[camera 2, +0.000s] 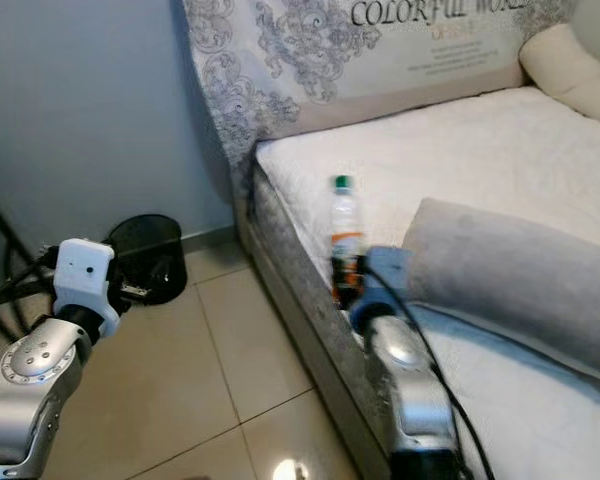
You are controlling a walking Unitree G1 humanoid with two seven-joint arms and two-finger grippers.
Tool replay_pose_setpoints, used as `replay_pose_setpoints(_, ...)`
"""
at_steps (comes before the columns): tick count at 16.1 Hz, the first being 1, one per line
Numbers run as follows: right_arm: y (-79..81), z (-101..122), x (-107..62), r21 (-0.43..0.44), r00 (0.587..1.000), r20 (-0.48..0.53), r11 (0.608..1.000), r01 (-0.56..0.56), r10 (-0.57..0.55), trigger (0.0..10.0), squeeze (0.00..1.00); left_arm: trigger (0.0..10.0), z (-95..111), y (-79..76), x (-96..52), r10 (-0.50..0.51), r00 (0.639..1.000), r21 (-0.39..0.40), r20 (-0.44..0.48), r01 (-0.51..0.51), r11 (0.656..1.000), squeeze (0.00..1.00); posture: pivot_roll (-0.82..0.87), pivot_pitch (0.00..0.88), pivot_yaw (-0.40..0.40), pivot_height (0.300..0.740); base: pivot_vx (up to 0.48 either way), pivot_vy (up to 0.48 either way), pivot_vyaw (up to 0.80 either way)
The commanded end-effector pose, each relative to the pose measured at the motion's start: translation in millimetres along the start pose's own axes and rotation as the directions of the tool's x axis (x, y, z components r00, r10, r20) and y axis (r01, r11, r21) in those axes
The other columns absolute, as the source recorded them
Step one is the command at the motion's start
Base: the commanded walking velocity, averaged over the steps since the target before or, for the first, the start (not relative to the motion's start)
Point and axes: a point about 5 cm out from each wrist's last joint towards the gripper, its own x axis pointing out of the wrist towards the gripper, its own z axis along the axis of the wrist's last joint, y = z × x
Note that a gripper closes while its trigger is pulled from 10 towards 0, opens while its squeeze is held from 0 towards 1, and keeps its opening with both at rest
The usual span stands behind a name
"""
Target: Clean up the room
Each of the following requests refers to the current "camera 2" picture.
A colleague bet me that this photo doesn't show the clear plastic bottle green cap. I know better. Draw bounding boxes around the clear plastic bottle green cap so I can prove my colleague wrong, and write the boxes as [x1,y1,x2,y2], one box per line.
[328,174,367,306]

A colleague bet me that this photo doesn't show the white quilted mattress topper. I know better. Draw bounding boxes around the white quilted mattress topper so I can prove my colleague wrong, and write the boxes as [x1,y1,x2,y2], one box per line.
[254,86,600,480]

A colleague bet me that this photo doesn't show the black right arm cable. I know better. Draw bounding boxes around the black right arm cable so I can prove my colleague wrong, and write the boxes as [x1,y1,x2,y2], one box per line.
[358,264,498,480]

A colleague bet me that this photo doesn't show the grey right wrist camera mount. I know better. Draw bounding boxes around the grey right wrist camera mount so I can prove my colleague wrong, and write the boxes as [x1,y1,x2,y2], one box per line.
[347,246,414,334]

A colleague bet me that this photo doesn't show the black metal frame table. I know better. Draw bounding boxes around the black metal frame table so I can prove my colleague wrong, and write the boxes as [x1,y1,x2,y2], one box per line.
[0,183,43,336]

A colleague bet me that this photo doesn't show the cream knotted bolster cushion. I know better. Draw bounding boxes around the cream knotted bolster cushion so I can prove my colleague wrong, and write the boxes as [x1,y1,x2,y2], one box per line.
[519,22,600,128]

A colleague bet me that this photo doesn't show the black waste bin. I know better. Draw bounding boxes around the black waste bin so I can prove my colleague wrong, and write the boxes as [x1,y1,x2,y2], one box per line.
[104,212,188,307]

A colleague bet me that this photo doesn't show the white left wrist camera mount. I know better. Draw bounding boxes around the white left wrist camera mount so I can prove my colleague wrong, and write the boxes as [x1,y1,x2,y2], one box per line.
[54,237,121,339]

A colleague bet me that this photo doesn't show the grey patterned mattress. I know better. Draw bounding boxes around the grey patterned mattress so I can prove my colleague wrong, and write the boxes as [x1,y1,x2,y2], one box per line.
[234,163,403,480]

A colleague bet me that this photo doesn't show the grey plush pillow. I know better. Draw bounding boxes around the grey plush pillow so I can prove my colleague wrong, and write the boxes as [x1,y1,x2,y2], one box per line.
[401,196,600,388]

